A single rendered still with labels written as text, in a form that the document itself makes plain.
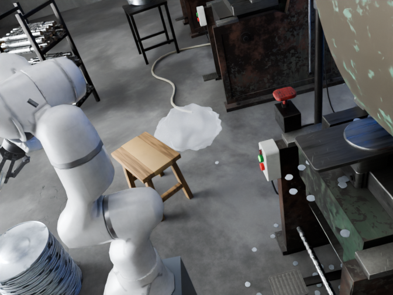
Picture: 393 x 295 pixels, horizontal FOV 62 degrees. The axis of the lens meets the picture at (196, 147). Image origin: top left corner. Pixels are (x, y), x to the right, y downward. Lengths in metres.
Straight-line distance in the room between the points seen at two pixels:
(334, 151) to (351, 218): 0.17
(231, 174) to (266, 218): 0.38
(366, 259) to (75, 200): 0.65
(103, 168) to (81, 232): 0.17
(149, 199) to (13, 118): 0.32
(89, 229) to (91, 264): 1.06
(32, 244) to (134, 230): 0.87
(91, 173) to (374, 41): 0.56
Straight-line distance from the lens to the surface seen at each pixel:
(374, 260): 0.85
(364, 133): 0.93
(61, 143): 0.67
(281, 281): 1.35
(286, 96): 1.13
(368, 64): 0.31
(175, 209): 1.86
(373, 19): 0.28
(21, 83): 0.72
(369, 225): 0.90
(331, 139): 0.91
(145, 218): 0.77
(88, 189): 0.72
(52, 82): 0.72
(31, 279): 1.57
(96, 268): 1.81
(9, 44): 2.92
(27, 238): 1.64
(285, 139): 1.14
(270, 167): 1.15
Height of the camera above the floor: 1.35
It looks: 38 degrees down
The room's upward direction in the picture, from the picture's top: 16 degrees counter-clockwise
